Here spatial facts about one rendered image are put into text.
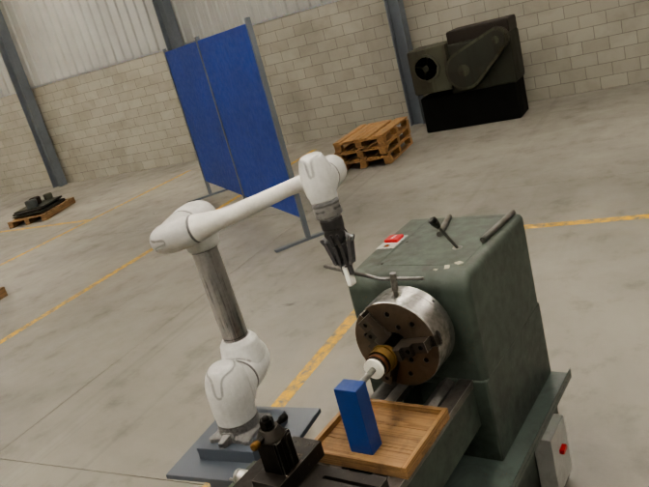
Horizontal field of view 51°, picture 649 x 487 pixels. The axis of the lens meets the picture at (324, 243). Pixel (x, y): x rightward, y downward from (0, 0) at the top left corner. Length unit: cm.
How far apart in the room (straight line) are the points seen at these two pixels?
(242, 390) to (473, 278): 91
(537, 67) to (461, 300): 1000
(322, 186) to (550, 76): 1016
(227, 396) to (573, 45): 1019
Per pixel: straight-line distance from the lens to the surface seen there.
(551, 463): 289
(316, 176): 212
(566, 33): 1199
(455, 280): 228
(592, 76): 1205
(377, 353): 219
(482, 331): 236
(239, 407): 253
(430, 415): 226
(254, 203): 229
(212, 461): 264
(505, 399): 258
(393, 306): 222
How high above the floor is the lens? 212
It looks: 17 degrees down
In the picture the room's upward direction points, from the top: 15 degrees counter-clockwise
